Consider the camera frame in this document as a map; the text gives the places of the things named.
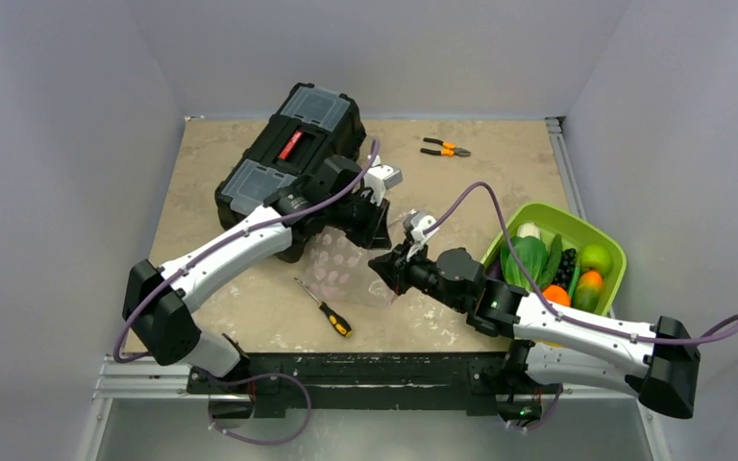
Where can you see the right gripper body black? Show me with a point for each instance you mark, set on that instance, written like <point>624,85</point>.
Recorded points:
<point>401,267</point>

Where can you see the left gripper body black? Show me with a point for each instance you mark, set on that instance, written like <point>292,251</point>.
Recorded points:
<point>358,217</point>

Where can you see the clear zip top bag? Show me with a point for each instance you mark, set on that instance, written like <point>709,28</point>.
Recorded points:
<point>337,271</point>

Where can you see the green bok choy toy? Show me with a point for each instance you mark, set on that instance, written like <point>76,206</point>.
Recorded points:
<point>525,263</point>

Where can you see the orange tangerine toy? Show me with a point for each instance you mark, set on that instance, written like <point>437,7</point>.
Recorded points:
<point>557,294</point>

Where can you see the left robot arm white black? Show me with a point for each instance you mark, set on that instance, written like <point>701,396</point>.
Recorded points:
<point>160,300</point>

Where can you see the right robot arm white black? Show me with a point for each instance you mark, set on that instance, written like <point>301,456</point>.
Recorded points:
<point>656,363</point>

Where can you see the yellow black screwdriver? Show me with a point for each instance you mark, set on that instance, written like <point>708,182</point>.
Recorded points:
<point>338,322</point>

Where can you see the orange black pliers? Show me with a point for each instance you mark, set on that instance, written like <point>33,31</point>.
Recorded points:
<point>443,149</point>

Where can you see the green cucumber toy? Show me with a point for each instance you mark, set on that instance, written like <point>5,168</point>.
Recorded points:
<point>553,261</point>

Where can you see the black grapes toy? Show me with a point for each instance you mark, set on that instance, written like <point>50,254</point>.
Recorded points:
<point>566,268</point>

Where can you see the green plastic basin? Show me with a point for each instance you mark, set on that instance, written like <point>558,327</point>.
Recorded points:
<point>576,233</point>

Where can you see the orange mango toy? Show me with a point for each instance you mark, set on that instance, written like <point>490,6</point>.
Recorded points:
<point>588,291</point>

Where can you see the green apple toy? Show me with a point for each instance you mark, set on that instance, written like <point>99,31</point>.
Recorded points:
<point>596,258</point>

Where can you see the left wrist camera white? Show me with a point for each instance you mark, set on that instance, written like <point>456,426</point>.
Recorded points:
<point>379,179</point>

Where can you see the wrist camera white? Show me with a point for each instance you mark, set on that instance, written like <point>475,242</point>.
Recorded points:
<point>379,179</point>
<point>419,228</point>

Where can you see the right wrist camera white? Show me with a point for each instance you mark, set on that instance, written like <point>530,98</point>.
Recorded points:
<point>419,228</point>

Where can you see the black toolbox red handle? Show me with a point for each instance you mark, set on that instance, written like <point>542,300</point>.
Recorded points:
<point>309,146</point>

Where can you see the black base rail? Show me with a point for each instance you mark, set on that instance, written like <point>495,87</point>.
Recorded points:
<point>476,383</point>

